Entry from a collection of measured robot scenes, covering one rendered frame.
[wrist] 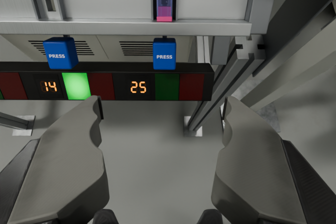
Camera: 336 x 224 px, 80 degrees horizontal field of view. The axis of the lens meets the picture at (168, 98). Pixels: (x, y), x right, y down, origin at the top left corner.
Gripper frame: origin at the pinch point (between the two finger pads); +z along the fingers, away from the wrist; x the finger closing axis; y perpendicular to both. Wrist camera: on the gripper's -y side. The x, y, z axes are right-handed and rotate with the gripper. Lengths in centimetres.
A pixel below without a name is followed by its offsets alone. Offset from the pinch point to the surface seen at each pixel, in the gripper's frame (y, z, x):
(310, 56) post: 7.7, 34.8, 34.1
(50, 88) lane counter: 4.7, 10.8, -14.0
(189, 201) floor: 68, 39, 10
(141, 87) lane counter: 4.5, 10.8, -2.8
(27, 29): -2.8, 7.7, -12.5
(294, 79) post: 15, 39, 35
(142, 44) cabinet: 13, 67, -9
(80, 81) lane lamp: 3.7, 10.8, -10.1
